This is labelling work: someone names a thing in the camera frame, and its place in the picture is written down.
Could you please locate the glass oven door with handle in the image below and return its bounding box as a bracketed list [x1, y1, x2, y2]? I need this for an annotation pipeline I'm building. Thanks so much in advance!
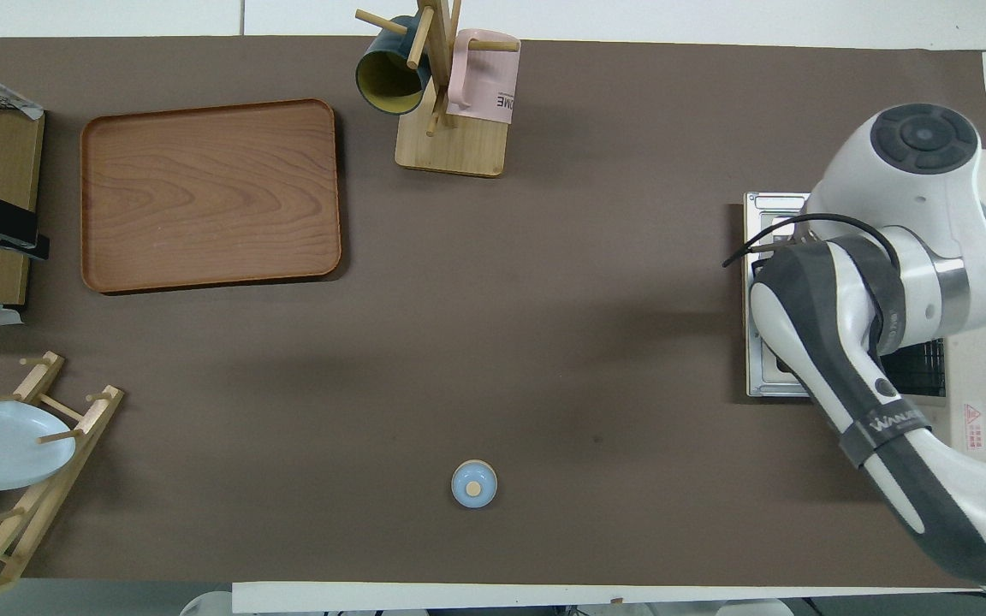
[744, 192, 812, 400]

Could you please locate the wooden dish rack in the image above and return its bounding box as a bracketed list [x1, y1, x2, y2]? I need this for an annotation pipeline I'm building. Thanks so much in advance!
[0, 350, 127, 611]

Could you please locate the brown wooden tray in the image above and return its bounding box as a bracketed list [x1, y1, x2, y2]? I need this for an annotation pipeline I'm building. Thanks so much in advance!
[80, 98, 343, 297]

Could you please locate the dark blue mug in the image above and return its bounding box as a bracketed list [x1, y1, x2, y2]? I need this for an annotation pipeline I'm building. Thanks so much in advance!
[354, 15, 435, 117]

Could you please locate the wooden mug tree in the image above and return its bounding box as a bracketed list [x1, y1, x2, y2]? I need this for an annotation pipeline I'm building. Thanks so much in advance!
[353, 0, 522, 180]

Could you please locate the pink mug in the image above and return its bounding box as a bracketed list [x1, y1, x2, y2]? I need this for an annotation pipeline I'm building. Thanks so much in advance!
[445, 27, 522, 126]

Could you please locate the small blue wooden-knob bell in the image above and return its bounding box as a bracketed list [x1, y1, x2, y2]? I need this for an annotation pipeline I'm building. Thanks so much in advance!
[450, 459, 499, 510]

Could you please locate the brown table mat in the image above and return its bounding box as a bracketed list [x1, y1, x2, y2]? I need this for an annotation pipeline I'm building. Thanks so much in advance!
[0, 36, 986, 592]

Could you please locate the right arm black gripper cable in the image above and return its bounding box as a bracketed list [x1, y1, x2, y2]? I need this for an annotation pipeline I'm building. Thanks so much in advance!
[721, 212, 903, 276]

